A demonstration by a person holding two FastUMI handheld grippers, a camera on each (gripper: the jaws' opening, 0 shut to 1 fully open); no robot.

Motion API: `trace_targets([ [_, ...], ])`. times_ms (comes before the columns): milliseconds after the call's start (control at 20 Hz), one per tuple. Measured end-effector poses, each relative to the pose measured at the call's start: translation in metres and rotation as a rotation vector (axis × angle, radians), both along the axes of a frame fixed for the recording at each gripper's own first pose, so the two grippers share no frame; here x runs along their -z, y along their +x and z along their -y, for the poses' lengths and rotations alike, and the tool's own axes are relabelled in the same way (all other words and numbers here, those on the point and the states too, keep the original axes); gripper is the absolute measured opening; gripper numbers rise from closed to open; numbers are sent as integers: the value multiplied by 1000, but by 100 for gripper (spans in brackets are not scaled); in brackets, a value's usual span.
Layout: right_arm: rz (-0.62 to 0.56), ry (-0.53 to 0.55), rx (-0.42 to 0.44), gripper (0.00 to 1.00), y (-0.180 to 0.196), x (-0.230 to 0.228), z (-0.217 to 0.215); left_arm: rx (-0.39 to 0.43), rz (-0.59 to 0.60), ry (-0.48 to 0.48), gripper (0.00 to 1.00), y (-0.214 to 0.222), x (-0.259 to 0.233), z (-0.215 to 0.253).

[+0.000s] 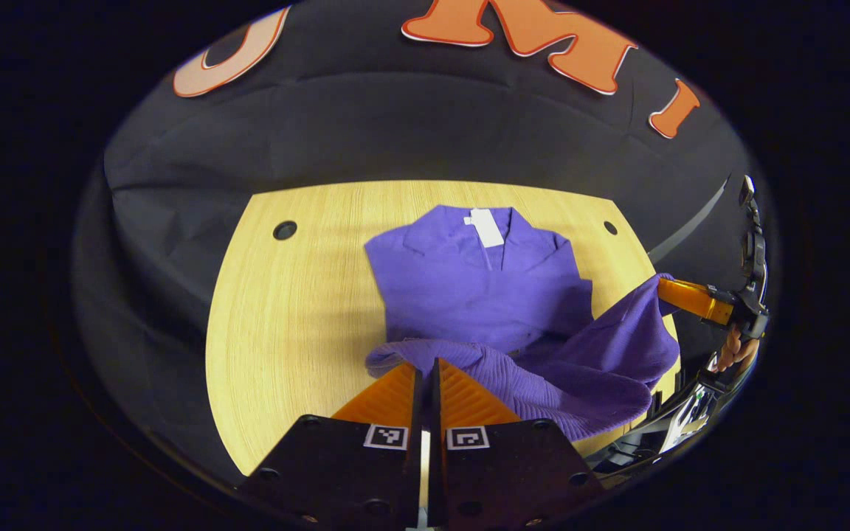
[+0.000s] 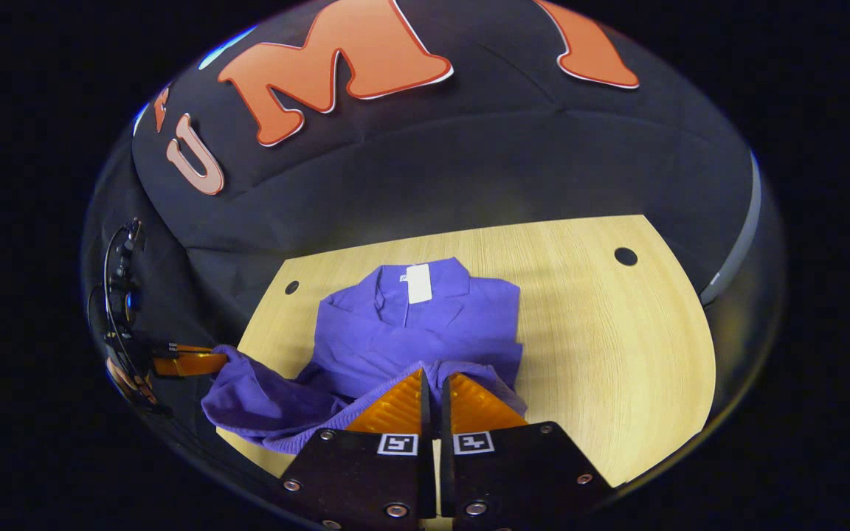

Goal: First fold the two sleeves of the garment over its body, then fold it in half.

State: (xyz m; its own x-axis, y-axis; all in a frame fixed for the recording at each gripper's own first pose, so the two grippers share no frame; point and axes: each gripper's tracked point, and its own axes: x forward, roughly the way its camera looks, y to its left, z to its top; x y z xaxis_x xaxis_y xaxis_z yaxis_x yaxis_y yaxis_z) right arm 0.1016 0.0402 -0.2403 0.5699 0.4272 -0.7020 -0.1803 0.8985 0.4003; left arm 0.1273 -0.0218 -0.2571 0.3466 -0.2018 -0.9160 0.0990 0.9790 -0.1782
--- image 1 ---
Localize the white frame pole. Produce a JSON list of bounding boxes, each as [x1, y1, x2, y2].
[[649, 176, 730, 265]]

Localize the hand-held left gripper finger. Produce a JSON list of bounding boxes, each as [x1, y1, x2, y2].
[[427, 358, 607, 529], [235, 363, 426, 531]]

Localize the black backdrop cloth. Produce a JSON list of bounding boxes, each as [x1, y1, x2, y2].
[[71, 0, 765, 487]]

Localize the purple knit shirt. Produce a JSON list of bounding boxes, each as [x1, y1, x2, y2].
[[364, 204, 683, 442]]

